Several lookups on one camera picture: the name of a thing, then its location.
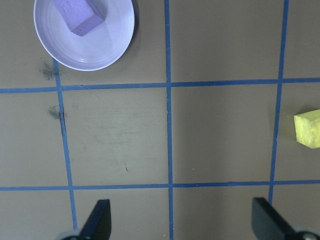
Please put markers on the yellow foam block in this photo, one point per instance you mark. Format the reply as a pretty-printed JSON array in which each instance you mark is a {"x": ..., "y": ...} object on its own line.
[{"x": 308, "y": 128}]

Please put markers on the purple foam block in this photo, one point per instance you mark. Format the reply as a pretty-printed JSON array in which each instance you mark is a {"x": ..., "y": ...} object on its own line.
[{"x": 77, "y": 15}]

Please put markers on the purple plastic plate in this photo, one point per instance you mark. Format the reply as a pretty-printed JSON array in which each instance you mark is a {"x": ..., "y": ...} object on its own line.
[{"x": 100, "y": 50}]

